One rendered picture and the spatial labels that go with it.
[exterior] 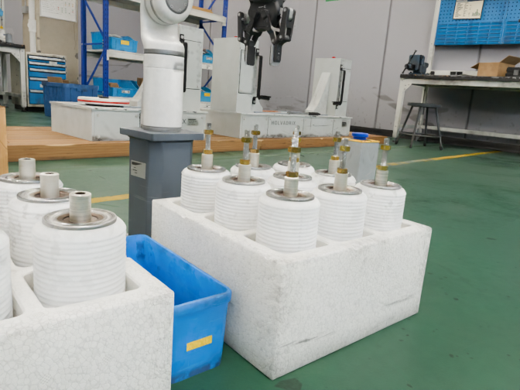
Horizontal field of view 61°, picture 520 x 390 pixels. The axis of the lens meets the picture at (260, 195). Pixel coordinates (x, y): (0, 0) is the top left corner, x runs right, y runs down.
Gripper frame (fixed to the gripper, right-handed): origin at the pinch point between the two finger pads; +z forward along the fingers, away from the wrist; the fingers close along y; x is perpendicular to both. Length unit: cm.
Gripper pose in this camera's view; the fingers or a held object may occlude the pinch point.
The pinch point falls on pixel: (261, 59)
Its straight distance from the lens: 92.5
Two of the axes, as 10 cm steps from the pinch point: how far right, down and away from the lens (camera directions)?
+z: -0.8, 9.7, 2.2
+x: 7.0, -1.0, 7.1
